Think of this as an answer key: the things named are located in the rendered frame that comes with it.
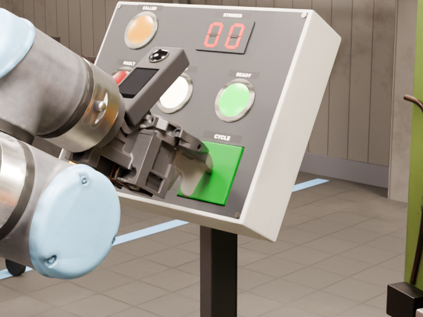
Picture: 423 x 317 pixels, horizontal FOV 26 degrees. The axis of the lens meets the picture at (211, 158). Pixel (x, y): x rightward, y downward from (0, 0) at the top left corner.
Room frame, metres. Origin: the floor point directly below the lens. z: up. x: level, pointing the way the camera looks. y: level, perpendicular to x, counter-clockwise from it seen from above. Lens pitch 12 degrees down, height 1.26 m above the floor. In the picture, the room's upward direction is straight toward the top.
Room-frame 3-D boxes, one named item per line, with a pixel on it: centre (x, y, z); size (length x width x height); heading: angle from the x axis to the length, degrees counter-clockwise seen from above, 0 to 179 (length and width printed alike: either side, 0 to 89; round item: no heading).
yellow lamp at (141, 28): (1.28, 0.10, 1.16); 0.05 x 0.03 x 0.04; 25
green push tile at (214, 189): (1.09, 0.00, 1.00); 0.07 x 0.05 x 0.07; 50
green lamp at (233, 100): (1.12, -0.03, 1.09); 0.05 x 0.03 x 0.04; 25
